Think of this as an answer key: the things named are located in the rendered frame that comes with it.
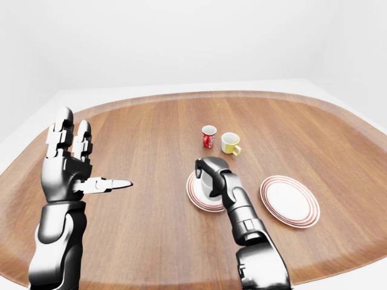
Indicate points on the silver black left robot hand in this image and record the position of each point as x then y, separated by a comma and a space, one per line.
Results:
57, 178

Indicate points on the white plate with red rings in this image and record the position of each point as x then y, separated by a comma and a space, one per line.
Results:
288, 201
198, 196

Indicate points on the red mug with white print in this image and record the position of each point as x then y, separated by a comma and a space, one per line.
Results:
208, 138

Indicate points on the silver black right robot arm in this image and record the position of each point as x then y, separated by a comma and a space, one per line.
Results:
254, 235

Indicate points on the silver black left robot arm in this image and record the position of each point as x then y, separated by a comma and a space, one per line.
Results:
56, 241

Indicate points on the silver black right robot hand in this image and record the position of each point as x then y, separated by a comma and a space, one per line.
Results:
216, 173

